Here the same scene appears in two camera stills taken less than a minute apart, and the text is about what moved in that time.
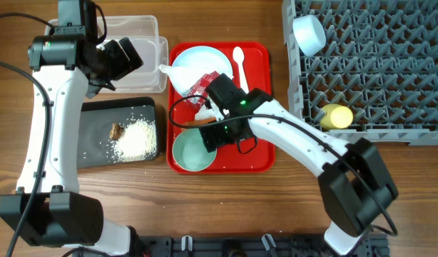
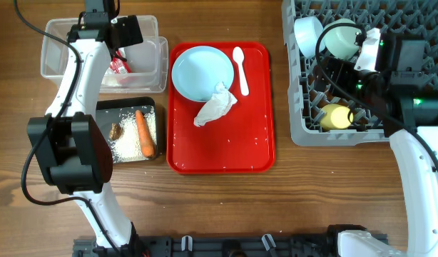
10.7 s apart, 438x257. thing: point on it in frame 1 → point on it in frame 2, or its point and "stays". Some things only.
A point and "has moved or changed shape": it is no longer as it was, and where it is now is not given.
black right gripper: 212,139 → 342,71
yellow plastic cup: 334,116 stays
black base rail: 272,245 stays
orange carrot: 201,121 → 145,137
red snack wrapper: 197,93 has moved or changed shape
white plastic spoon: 238,56 stays
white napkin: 185,78 → 220,104
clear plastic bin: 153,50 stays
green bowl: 190,151 → 338,39
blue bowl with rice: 309,34 stays
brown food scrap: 116,131 stays
